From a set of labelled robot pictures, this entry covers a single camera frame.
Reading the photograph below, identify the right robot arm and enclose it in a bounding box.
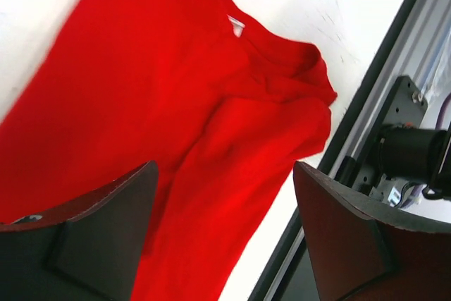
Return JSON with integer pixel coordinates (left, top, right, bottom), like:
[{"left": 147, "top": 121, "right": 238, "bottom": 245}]
[{"left": 376, "top": 125, "right": 450, "bottom": 200}]

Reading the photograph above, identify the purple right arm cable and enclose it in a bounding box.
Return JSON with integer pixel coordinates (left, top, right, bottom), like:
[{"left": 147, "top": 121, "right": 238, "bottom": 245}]
[{"left": 435, "top": 92, "right": 451, "bottom": 129}]

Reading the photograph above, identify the red t shirt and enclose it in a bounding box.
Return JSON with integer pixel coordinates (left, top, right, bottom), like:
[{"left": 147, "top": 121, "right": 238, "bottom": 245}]
[{"left": 1, "top": 0, "right": 336, "bottom": 300}]

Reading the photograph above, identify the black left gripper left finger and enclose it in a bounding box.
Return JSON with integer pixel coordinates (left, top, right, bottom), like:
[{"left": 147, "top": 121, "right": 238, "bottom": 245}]
[{"left": 1, "top": 161, "right": 159, "bottom": 300}]

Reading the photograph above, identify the aluminium frame rail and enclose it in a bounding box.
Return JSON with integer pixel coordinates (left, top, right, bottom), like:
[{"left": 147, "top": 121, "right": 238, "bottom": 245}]
[{"left": 318, "top": 0, "right": 450, "bottom": 176}]

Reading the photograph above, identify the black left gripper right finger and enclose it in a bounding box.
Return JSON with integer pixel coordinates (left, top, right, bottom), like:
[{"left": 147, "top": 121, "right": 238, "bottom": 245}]
[{"left": 293, "top": 162, "right": 450, "bottom": 300}]

